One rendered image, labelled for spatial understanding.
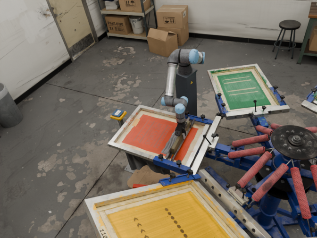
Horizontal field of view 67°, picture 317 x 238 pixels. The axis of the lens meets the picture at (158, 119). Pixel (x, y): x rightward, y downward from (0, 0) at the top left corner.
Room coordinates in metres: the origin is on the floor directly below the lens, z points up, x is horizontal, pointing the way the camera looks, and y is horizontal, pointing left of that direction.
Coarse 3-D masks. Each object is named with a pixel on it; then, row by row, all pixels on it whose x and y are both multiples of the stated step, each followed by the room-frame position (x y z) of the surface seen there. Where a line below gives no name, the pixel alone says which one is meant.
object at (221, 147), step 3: (219, 144) 1.24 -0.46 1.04; (222, 144) 1.24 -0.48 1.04; (216, 147) 1.22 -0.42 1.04; (219, 147) 1.21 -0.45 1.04; (222, 147) 1.21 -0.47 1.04; (225, 147) 1.20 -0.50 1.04; (228, 147) 1.20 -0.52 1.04; (219, 150) 1.20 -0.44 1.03; (222, 150) 1.18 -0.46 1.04; (225, 150) 1.17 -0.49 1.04; (228, 150) 1.17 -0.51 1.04; (222, 153) 1.18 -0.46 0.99; (225, 153) 1.17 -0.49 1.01
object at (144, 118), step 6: (144, 120) 1.78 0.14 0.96; (156, 120) 1.75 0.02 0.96; (162, 120) 1.73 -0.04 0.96; (168, 120) 1.72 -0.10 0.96; (138, 126) 1.71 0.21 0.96; (174, 126) 1.63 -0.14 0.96; (168, 132) 1.56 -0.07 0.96; (192, 132) 1.51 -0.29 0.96; (186, 138) 1.45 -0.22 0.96; (192, 138) 1.43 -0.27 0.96
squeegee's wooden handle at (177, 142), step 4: (188, 120) 1.56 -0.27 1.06; (188, 124) 1.52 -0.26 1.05; (188, 128) 1.52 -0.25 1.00; (180, 136) 1.39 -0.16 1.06; (176, 140) 1.35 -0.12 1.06; (180, 140) 1.37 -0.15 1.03; (176, 144) 1.31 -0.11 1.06; (172, 148) 1.27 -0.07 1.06; (176, 148) 1.30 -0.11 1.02; (172, 152) 1.27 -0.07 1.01
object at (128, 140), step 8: (136, 128) 1.68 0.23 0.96; (128, 136) 1.60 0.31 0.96; (136, 144) 1.48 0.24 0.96; (144, 144) 1.46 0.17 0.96; (160, 144) 1.43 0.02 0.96; (184, 144) 1.38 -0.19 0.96; (152, 152) 1.36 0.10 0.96; (160, 152) 1.34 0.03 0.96; (184, 152) 1.30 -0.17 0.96; (176, 160) 1.23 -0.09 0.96
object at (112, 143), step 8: (136, 112) 1.88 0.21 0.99; (152, 112) 1.87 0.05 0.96; (160, 112) 1.82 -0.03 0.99; (168, 112) 1.79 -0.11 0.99; (128, 120) 1.78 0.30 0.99; (120, 128) 1.69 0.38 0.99; (208, 128) 1.50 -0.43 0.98; (200, 136) 1.41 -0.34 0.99; (112, 144) 1.50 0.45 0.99; (120, 144) 1.48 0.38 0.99; (200, 144) 1.33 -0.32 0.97; (128, 152) 1.39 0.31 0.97; (136, 152) 1.36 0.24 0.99; (192, 152) 1.25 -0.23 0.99; (152, 160) 1.25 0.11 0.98; (192, 160) 1.17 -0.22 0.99
